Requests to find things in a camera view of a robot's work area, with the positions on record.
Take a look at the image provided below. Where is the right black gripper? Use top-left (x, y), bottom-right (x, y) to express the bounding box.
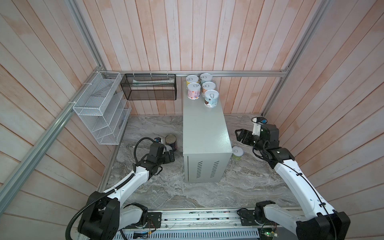
top-left (235, 128), bottom-right (265, 154)

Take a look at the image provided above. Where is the orange can pull-tab lid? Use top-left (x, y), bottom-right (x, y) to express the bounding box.
top-left (202, 82), bottom-right (216, 95)

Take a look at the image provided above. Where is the pink can pull-tab lid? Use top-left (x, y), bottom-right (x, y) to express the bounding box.
top-left (187, 83), bottom-right (201, 100)

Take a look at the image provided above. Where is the green white can pull-tab lid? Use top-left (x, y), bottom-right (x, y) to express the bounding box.
top-left (200, 73), bottom-right (213, 84)

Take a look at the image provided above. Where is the yellow can pull-tab lid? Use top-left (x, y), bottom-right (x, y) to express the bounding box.
top-left (186, 75), bottom-right (200, 86)

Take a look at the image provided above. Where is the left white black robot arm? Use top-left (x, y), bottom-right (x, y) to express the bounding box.
top-left (65, 140), bottom-right (175, 240)

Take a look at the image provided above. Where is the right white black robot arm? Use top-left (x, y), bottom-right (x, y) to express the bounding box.
top-left (235, 120), bottom-right (351, 240)

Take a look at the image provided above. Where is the grey metal cabinet counter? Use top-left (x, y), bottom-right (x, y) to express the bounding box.
top-left (182, 82), bottom-right (233, 183)

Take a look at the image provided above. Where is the tall can white plastic lid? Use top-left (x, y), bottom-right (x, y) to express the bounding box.
top-left (165, 145), bottom-right (173, 151)

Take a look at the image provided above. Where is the dark can with brown lid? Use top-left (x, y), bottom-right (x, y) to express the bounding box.
top-left (165, 135), bottom-right (178, 152)

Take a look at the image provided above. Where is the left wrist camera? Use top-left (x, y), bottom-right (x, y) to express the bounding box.
top-left (154, 137), bottom-right (162, 143)

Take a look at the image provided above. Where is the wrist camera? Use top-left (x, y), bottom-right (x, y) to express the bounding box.
top-left (251, 117), bottom-right (268, 136)
top-left (154, 137), bottom-right (162, 143)

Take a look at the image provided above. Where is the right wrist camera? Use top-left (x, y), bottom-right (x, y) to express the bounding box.
top-left (251, 117), bottom-right (268, 136)

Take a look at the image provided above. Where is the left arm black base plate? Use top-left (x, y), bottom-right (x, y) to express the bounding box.
top-left (140, 212), bottom-right (162, 229)

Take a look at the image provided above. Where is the white wire mesh shelf rack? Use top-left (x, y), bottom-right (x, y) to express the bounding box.
top-left (73, 72), bottom-right (132, 145)

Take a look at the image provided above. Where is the black wire mesh basket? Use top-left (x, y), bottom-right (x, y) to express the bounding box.
top-left (120, 74), bottom-right (178, 101)

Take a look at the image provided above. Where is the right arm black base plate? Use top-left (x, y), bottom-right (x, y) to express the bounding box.
top-left (237, 208), bottom-right (260, 227)

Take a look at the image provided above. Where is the horizontal aluminium frame bar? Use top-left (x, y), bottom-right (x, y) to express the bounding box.
top-left (117, 70), bottom-right (288, 78)

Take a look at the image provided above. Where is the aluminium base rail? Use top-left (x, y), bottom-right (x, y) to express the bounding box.
top-left (113, 207), bottom-right (301, 233)

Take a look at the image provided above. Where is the left aluminium frame bar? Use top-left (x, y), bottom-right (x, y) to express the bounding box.
top-left (1, 66), bottom-right (105, 215)

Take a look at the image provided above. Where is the black corrugated cable conduit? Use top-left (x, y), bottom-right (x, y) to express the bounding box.
top-left (65, 172), bottom-right (136, 240)

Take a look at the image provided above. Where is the right aluminium frame post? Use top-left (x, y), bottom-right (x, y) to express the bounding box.
top-left (261, 1), bottom-right (334, 117)

